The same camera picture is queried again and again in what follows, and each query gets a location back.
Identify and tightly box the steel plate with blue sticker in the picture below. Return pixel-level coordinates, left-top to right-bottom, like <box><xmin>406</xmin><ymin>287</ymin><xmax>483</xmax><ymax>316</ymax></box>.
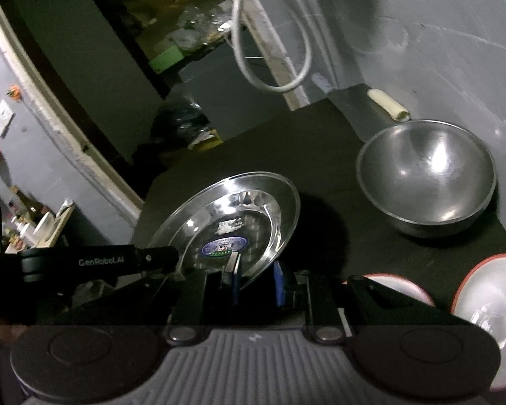
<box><xmin>173</xmin><ymin>190</ymin><xmax>283</xmax><ymax>278</ymax></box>

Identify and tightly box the steel plate without sticker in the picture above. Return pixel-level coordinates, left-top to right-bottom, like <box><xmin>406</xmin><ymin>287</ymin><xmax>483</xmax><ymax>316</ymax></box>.
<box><xmin>149</xmin><ymin>171</ymin><xmax>301</xmax><ymax>287</ymax></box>

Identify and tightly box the white bowl red rim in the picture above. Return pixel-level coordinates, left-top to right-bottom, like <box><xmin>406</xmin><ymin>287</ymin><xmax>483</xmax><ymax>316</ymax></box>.
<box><xmin>451</xmin><ymin>253</ymin><xmax>506</xmax><ymax>391</ymax></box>
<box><xmin>341</xmin><ymin>272</ymin><xmax>435</xmax><ymax>307</ymax></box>

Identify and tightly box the deep steel mixing bowl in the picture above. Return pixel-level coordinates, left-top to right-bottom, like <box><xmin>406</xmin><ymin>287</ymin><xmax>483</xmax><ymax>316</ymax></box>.
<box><xmin>356</xmin><ymin>120</ymin><xmax>497</xmax><ymax>238</ymax></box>

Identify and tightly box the yellow bin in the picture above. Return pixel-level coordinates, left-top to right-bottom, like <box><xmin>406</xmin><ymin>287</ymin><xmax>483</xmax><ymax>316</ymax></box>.
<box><xmin>188</xmin><ymin>129</ymin><xmax>224</xmax><ymax>153</ymax></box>

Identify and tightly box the black garbage bag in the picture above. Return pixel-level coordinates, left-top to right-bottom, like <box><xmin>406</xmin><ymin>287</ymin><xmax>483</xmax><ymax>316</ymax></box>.
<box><xmin>150</xmin><ymin>98</ymin><xmax>210</xmax><ymax>144</ymax></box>

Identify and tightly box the dark grey cabinet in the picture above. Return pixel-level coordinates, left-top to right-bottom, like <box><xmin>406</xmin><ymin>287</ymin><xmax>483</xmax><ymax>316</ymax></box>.
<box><xmin>178</xmin><ymin>42</ymin><xmax>289</xmax><ymax>140</ymax></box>

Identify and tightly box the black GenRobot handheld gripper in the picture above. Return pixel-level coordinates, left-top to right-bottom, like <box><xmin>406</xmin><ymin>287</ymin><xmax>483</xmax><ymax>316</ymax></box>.
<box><xmin>0</xmin><ymin>205</ymin><xmax>179</xmax><ymax>325</ymax></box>

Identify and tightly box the wooden side shelf table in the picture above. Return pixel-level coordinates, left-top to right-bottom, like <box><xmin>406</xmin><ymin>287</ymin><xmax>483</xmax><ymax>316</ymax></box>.
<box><xmin>5</xmin><ymin>204</ymin><xmax>76</xmax><ymax>254</ymax></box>

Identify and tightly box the white ceramic bowl on shelf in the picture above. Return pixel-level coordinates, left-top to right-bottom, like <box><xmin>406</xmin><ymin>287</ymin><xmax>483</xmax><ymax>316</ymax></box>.
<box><xmin>33</xmin><ymin>211</ymin><xmax>55</xmax><ymax>240</ymax></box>

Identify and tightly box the dark glass bottle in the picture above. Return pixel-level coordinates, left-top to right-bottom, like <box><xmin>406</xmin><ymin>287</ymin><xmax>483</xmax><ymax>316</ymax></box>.
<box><xmin>10</xmin><ymin>186</ymin><xmax>48</xmax><ymax>223</ymax></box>

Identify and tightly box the green box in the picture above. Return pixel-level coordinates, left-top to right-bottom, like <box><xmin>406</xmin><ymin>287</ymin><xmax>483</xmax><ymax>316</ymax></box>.
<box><xmin>149</xmin><ymin>45</ymin><xmax>184</xmax><ymax>74</ymax></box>

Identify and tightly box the cleaver with cream handle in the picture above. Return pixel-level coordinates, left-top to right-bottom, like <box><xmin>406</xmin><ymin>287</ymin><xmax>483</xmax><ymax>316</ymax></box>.
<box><xmin>328</xmin><ymin>84</ymin><xmax>410</xmax><ymax>142</ymax></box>

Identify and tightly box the white looped hose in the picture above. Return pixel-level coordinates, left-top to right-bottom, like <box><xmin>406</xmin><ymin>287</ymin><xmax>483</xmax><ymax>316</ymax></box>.
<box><xmin>230</xmin><ymin>0</ymin><xmax>313</xmax><ymax>93</ymax></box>

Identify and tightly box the white wall switch plate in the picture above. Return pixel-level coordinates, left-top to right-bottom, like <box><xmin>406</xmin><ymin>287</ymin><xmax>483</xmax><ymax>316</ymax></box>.
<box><xmin>0</xmin><ymin>100</ymin><xmax>14</xmax><ymax>138</ymax></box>

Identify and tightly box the orange wall hook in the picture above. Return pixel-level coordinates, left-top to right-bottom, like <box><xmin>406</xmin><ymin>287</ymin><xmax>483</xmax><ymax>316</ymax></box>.
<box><xmin>7</xmin><ymin>84</ymin><xmax>23</xmax><ymax>102</ymax></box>

